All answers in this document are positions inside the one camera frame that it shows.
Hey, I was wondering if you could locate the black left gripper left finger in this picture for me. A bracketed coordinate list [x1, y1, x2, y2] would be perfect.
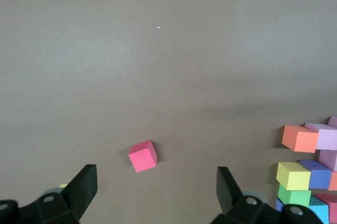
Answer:
[0, 164, 98, 224]

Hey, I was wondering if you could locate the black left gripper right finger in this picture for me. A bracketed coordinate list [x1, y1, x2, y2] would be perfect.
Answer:
[210, 166, 323, 224]

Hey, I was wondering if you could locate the green foam cube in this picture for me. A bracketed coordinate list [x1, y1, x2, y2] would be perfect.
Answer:
[277, 183, 312, 208]

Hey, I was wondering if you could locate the light blue foam cube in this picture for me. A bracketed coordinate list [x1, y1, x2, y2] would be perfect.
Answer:
[308, 195, 330, 224]

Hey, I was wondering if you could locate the red foam cube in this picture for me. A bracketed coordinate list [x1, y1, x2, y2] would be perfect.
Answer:
[314, 193, 337, 224]
[128, 139, 158, 173]

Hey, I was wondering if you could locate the brown table cover sheet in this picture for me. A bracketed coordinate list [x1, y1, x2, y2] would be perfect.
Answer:
[0, 0, 337, 224]

